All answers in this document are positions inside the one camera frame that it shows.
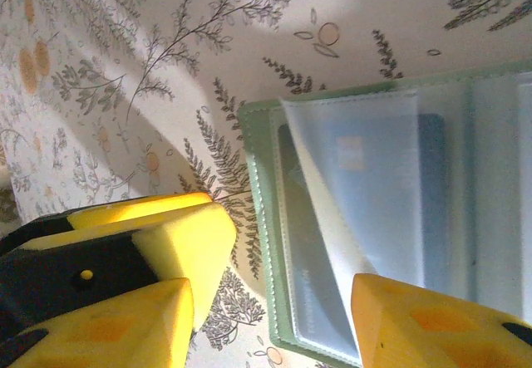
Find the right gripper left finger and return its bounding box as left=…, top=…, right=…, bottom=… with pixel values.
left=0, top=278, right=196, bottom=368

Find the light blue credit card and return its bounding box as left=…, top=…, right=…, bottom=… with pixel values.
left=322, top=120, right=421, bottom=280

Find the green card holder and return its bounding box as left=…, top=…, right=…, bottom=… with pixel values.
left=237, top=64, right=532, bottom=368

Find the floral table cover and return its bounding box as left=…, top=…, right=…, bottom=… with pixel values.
left=0, top=0, right=532, bottom=368

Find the dark navy credit card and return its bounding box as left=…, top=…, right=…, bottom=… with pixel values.
left=416, top=112, right=449, bottom=292

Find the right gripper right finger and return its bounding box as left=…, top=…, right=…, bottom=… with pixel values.
left=352, top=273, right=532, bottom=368

